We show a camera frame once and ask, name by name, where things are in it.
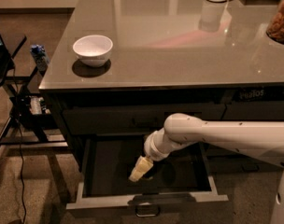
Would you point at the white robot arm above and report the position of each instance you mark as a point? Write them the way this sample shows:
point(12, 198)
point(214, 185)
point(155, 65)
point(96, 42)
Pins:
point(260, 140)

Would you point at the right top grey drawer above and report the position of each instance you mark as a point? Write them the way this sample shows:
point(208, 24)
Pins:
point(255, 111)

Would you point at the black side cart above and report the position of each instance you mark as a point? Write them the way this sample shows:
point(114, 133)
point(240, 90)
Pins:
point(23, 128)

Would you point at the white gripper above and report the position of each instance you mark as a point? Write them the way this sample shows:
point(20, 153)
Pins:
point(151, 147)

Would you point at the blue capped plastic bottle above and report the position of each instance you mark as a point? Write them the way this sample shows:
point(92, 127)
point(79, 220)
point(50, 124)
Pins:
point(40, 57)

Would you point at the closed grey top drawer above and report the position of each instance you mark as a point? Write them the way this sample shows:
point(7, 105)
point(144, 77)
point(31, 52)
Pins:
point(132, 118)

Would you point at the dark snack bag with lettering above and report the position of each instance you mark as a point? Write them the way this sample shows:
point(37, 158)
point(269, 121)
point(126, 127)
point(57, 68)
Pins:
point(259, 94)

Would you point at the right bottom grey drawer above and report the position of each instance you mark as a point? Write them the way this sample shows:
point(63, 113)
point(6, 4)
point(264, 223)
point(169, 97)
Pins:
point(241, 166)

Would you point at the open grey middle drawer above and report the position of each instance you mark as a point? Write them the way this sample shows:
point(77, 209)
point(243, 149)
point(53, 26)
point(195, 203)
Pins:
point(180, 182)

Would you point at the green and yellow sponge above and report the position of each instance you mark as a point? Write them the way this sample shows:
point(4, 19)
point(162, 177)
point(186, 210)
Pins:
point(146, 178)

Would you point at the jar of brown snacks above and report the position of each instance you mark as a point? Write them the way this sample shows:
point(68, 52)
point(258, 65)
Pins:
point(275, 29)

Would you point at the white ceramic bowl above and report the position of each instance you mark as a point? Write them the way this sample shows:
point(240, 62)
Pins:
point(93, 50)

